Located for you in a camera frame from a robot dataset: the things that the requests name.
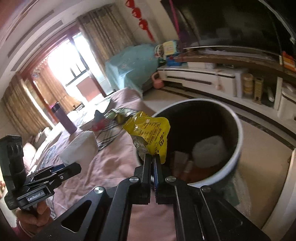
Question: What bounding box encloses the yellow snack packet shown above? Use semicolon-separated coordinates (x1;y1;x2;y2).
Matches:
123;111;171;164

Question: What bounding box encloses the white rimmed trash bin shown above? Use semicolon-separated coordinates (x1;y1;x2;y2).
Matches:
153;98;243;191

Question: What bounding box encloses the person's left hand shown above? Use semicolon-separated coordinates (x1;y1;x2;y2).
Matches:
16;201;53;235

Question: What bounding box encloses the pink sofa cushion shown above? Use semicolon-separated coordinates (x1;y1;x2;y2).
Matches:
23;143;37;173

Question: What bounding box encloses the white tissue box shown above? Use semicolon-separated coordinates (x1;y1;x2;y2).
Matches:
60;131;98;168

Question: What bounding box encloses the pink table cloth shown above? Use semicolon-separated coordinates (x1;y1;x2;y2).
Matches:
46;89;179;240

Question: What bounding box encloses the purple thermos bottle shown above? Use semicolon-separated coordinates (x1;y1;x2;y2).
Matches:
51;102;77;135

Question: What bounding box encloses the plaid cloth mat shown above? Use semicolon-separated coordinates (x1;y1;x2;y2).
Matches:
95;117;126;152

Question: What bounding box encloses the red crumpled can wrapper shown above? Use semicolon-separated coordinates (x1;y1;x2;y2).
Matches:
91;110;111;132

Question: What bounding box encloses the green snack bag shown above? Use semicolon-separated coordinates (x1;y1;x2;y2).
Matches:
104;108;138;125

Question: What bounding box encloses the white TV cabinet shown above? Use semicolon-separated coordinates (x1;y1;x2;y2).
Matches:
158;64;247;98

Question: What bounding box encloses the pink kettlebell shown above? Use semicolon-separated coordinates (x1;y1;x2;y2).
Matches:
151;72;165;89

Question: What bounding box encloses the teal covered furniture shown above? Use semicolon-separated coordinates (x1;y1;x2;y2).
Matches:
105;44;159;95

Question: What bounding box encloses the toy phone yellow blue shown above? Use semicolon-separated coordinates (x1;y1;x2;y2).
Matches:
154;40;181;66

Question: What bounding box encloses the brown striped curtain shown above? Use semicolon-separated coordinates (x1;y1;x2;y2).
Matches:
76;4;137;74

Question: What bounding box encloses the black flat television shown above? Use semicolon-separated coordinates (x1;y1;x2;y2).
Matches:
161;1;295;57

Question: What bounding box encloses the red hanging decoration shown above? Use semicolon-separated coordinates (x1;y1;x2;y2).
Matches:
125;0;156;43

